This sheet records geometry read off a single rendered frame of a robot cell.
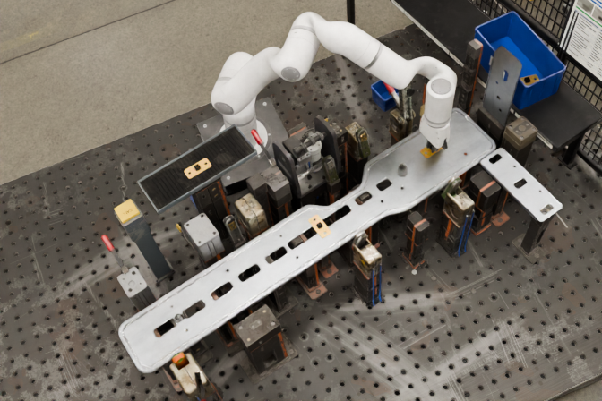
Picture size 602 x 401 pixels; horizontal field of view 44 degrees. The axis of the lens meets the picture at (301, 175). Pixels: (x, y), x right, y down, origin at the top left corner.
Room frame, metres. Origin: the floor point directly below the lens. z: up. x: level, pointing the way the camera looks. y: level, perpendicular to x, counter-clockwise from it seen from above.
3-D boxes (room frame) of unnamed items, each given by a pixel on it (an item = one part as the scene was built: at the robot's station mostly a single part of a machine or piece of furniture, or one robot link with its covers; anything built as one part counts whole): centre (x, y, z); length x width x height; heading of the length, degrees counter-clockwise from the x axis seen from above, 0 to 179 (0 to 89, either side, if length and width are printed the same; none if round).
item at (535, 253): (1.05, -0.76, 0.84); 0.11 x 0.06 x 0.29; 27
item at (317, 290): (1.06, 0.03, 0.84); 0.17 x 0.06 x 0.29; 27
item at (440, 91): (1.32, -0.45, 1.30); 0.09 x 0.08 x 0.13; 156
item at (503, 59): (1.43, -0.69, 1.17); 0.12 x 0.01 x 0.34; 27
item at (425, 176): (1.08, -0.02, 1.00); 1.38 x 0.22 x 0.02; 117
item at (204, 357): (0.86, 0.43, 0.84); 0.11 x 0.06 x 0.29; 27
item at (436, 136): (1.31, -0.45, 1.16); 0.10 x 0.07 x 0.11; 27
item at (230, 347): (0.90, 0.34, 0.84); 0.17 x 0.06 x 0.29; 27
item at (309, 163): (1.33, -0.03, 0.94); 0.18 x 0.13 x 0.49; 117
